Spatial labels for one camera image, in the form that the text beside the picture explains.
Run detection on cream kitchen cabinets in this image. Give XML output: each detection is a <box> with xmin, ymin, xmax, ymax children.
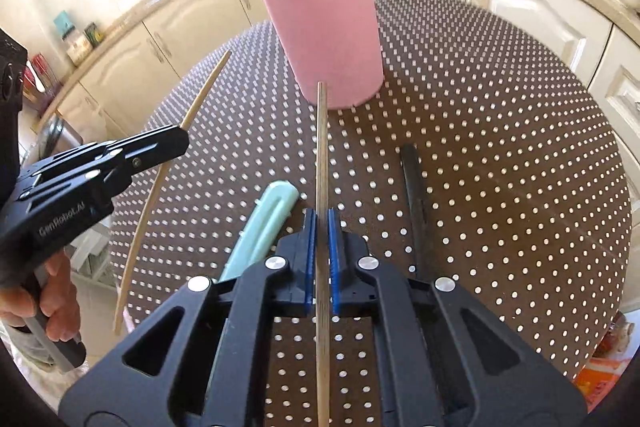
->
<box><xmin>37</xmin><ymin>0</ymin><xmax>640</xmax><ymax>218</ymax></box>

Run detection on person's left hand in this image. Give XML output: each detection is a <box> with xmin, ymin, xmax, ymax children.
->
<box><xmin>0</xmin><ymin>252</ymin><xmax>83</xmax><ymax>343</ymax></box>

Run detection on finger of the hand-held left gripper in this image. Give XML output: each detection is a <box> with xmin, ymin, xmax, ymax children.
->
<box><xmin>22</xmin><ymin>126</ymin><xmax>191</xmax><ymax>188</ymax></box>

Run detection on glass jar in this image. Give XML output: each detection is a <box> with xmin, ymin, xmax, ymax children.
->
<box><xmin>65</xmin><ymin>32</ymin><xmax>95</xmax><ymax>66</ymax></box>

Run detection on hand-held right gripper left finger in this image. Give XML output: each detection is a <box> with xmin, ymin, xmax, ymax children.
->
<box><xmin>60</xmin><ymin>208</ymin><xmax>317</xmax><ymax>427</ymax></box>

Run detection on brown polka dot tablecloth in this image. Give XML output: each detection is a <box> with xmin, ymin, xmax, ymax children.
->
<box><xmin>107</xmin><ymin>0</ymin><xmax>633</xmax><ymax>427</ymax></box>

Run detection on teal tin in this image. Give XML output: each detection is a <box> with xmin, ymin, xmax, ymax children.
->
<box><xmin>53</xmin><ymin>9</ymin><xmax>77</xmax><ymax>40</ymax></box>

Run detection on orange box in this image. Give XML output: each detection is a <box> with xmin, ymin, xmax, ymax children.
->
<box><xmin>575</xmin><ymin>354</ymin><xmax>631</xmax><ymax>410</ymax></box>

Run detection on mint green plastic utensil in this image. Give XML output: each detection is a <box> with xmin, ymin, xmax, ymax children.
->
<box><xmin>219</xmin><ymin>181</ymin><xmax>300</xmax><ymax>283</ymax></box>

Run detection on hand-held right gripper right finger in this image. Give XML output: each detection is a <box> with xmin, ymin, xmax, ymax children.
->
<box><xmin>327</xmin><ymin>208</ymin><xmax>586</xmax><ymax>427</ymax></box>

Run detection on red striped packets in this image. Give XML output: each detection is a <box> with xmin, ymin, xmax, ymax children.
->
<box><xmin>22</xmin><ymin>52</ymin><xmax>62</xmax><ymax>105</ymax></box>

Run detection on black utensil handle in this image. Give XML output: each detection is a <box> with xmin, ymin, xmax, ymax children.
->
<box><xmin>399</xmin><ymin>144</ymin><xmax>432</xmax><ymax>280</ymax></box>

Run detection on pink utensil cup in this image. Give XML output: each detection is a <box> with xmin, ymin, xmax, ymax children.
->
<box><xmin>259</xmin><ymin>0</ymin><xmax>385</xmax><ymax>110</ymax></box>

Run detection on long wooden chopstick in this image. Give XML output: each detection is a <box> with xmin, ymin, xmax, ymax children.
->
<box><xmin>113</xmin><ymin>51</ymin><xmax>232</xmax><ymax>336</ymax></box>
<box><xmin>315</xmin><ymin>82</ymin><xmax>332</xmax><ymax>427</ymax></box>

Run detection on steel cooking pot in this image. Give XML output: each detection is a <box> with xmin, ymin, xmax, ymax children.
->
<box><xmin>37</xmin><ymin>114</ymin><xmax>85</xmax><ymax>158</ymax></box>

